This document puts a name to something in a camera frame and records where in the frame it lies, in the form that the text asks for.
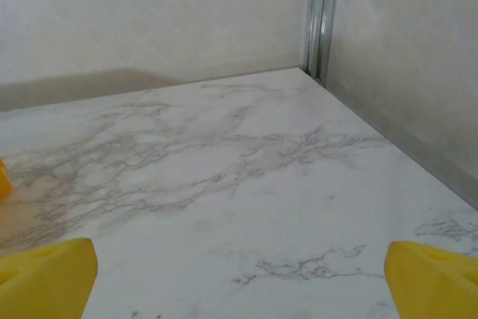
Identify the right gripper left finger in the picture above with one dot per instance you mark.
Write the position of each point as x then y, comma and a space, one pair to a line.
45, 285

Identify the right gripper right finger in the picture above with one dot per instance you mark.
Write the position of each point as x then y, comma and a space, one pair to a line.
433, 289

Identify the yellow plastic bin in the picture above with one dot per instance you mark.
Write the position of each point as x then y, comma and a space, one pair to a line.
3, 182

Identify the aluminium frame post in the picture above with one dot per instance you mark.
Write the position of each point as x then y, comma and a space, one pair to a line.
321, 16

